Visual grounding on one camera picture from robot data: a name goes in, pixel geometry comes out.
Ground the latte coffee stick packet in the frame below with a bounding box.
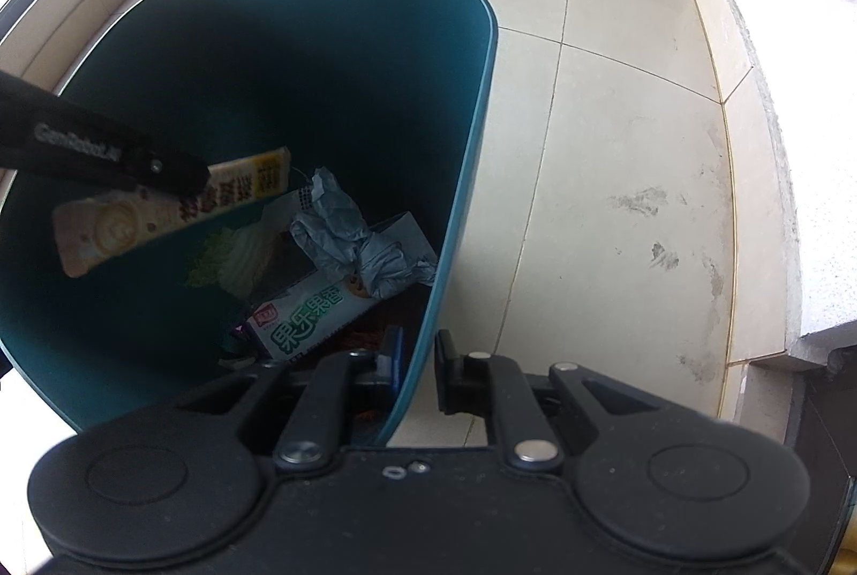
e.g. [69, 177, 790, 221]
[52, 147, 290, 278]

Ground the grey paper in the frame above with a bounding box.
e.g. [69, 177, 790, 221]
[289, 169, 437, 299]

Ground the white biscuit snack package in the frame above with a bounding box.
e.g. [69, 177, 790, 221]
[237, 272, 378, 362]

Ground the teal plastic trash bin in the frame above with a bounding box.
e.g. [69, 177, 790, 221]
[2, 0, 498, 430]

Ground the green cabbage leaf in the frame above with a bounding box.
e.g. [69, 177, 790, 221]
[186, 219, 288, 299]

